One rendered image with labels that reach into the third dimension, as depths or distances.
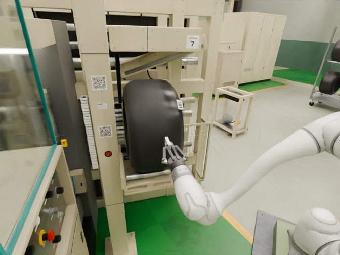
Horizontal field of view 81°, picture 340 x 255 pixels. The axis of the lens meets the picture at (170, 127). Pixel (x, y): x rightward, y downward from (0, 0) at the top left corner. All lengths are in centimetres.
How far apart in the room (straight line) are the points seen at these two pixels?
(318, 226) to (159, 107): 94
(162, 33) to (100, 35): 45
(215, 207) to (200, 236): 132
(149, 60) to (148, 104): 54
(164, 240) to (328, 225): 138
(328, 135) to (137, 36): 110
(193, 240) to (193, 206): 143
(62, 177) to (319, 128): 112
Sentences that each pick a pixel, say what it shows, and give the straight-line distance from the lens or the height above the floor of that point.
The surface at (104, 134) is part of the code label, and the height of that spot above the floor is 120.
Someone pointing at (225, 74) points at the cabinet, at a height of 67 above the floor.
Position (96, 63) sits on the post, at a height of 161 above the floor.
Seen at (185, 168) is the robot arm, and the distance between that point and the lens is 85.
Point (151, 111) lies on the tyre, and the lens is 105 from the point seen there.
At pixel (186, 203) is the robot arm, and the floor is 123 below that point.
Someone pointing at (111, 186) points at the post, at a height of 79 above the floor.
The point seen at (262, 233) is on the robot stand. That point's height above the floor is 65.
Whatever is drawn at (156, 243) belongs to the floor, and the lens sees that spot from 213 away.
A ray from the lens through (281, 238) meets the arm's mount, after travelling 143.
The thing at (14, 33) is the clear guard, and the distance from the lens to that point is 86.
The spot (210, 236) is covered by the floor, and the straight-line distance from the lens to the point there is 221.
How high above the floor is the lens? 178
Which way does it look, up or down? 27 degrees down
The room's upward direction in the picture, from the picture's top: 2 degrees clockwise
